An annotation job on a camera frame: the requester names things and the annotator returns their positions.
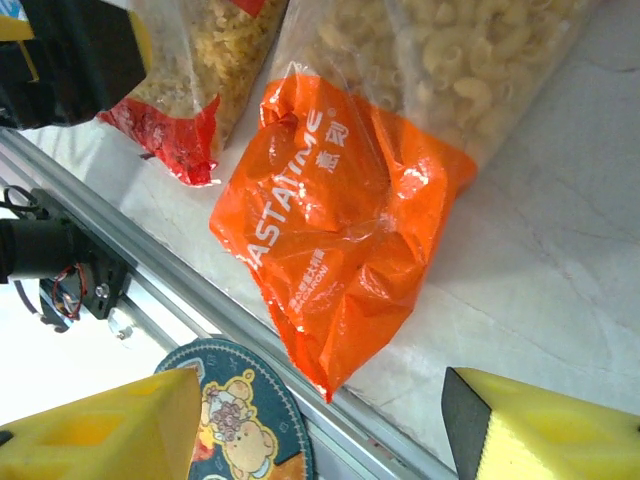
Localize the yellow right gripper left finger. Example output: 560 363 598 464
0 367 203 480

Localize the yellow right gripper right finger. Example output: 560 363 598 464
442 366 640 480

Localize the red short pasta bag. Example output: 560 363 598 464
97 0 289 187

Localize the orange macaroni bag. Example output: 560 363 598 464
208 0 601 404

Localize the round bear print coaster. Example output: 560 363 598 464
154 337 316 480

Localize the aluminium extrusion frame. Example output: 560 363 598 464
0 127 451 480

